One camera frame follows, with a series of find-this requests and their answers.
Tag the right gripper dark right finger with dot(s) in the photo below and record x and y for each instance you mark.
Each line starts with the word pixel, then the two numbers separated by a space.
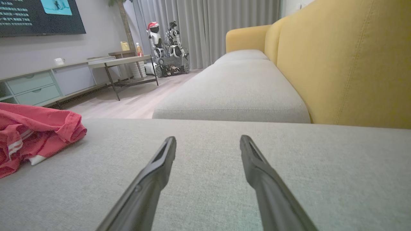
pixel 273 199

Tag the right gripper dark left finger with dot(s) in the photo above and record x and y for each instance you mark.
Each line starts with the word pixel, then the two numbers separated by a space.
pixel 151 189

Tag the red and white jersey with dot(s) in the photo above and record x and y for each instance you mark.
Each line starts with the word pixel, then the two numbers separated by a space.
pixel 41 128

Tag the grey ottoman cushion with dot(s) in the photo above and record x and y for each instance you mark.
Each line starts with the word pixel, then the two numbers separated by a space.
pixel 321 176

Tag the long grey sofa seat cushion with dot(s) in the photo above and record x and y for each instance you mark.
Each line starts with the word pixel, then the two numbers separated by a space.
pixel 231 93

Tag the white ribbed cylinder basket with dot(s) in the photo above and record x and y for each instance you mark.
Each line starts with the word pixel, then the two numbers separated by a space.
pixel 140 71

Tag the white rounded floor appliance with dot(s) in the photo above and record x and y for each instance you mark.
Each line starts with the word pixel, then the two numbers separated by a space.
pixel 150 69

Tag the grey tracked robot vehicle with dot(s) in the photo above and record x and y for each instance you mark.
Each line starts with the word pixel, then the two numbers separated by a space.
pixel 171 62

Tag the low table, black legs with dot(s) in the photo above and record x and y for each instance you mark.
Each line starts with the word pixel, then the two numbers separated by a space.
pixel 118 61

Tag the small brown wooden table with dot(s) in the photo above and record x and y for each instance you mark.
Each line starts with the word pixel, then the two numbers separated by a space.
pixel 122 53

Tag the orange drink bottle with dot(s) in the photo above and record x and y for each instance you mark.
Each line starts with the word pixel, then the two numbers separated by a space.
pixel 139 50

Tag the yellow container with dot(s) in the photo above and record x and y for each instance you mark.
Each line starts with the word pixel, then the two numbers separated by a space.
pixel 125 46

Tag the short grey sofa seat cushion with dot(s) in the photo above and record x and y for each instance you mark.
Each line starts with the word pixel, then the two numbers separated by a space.
pixel 240 55

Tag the yellow sofa backrest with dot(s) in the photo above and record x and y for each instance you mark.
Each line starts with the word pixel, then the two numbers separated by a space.
pixel 337 64

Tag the white humanoid robot, red hat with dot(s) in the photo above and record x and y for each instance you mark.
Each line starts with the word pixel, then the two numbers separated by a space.
pixel 155 40

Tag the white and black humanoid robot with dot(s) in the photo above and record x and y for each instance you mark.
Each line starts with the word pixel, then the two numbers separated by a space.
pixel 176 41

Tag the small white cup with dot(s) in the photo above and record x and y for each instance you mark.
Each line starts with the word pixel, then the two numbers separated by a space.
pixel 59 61

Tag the long pale green TV cabinet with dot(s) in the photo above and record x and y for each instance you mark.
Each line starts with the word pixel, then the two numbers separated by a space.
pixel 32 83

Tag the brown tree trunk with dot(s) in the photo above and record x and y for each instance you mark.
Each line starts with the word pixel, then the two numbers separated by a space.
pixel 126 25

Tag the grey pleated curtain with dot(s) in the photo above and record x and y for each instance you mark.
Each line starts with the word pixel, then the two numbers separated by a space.
pixel 208 25

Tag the wall-mounted black television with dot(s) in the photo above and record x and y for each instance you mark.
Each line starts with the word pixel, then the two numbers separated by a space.
pixel 32 19

